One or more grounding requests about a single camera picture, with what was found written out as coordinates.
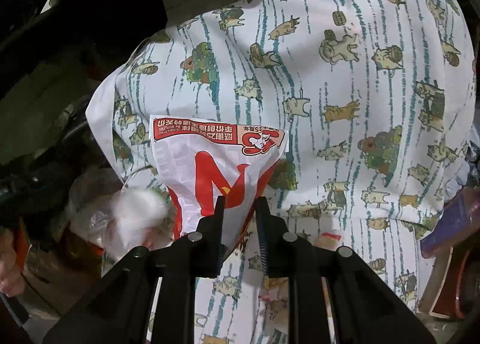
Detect red white paper food bag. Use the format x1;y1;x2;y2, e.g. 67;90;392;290
150;115;288;251

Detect person's left hand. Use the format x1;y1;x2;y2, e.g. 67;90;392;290
0;229;25;298

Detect clear plastic bag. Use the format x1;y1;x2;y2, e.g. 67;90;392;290
65;168;174;262

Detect purple plastic bottle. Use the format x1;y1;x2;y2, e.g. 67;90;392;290
420;187;479;259

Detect cartoon cat print tablecloth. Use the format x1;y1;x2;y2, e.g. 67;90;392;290
85;0;478;344

